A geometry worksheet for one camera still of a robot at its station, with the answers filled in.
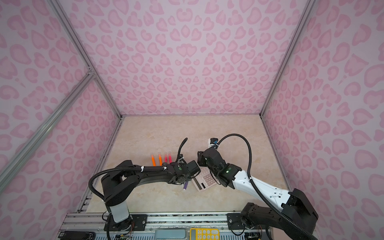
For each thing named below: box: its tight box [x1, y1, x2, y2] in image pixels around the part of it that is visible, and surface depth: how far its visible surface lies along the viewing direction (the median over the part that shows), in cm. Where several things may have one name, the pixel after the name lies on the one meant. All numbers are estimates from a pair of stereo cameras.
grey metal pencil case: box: [154, 228, 189, 240], surface depth 70 cm
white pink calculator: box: [191, 166, 221, 192], surface depth 85 cm
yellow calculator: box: [189, 228, 220, 240], surface depth 70 cm
